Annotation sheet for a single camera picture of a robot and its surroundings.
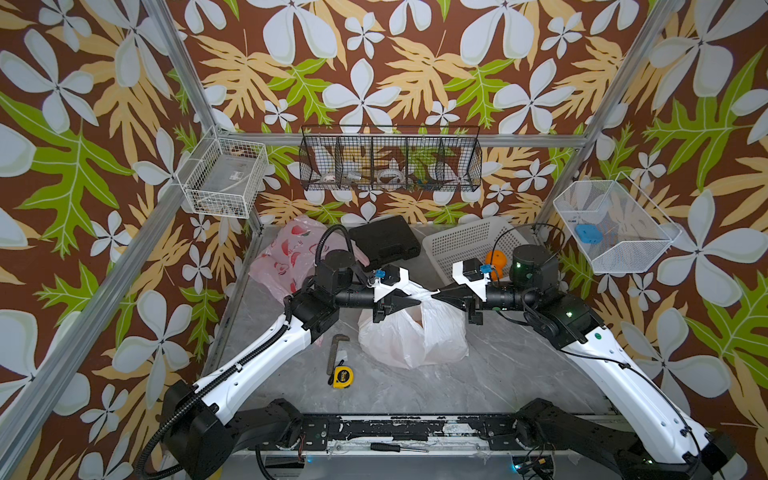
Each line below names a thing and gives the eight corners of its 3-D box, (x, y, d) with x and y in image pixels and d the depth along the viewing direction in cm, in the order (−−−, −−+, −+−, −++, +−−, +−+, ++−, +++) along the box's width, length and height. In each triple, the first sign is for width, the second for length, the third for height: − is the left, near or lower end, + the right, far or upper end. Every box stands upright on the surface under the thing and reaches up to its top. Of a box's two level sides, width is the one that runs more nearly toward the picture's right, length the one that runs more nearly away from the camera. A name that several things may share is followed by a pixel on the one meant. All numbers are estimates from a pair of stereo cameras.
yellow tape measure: (326, 382, 84) (325, 379, 82) (341, 361, 88) (340, 358, 86) (344, 395, 82) (343, 392, 80) (358, 373, 86) (358, 370, 84)
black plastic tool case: (368, 271, 107) (368, 262, 103) (352, 234, 119) (351, 225, 115) (420, 255, 112) (422, 246, 108) (400, 221, 124) (401, 212, 120)
